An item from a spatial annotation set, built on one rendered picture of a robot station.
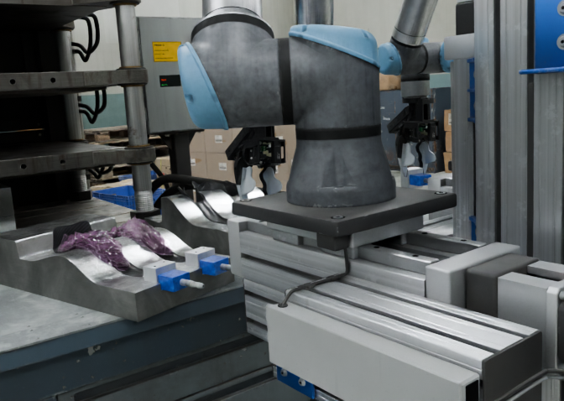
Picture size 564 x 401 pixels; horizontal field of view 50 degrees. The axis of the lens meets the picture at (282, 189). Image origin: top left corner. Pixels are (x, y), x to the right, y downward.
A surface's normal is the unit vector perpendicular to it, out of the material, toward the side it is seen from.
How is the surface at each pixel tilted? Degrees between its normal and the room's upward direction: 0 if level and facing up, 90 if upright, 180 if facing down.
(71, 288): 90
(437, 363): 0
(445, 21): 90
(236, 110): 125
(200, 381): 90
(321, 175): 72
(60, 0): 90
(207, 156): 99
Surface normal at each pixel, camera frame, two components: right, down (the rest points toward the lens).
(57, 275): -0.60, 0.16
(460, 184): -0.79, 0.14
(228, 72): -0.03, -0.10
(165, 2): 0.66, 0.08
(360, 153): 0.35, -0.18
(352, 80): 0.28, 0.14
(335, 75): -0.01, 0.16
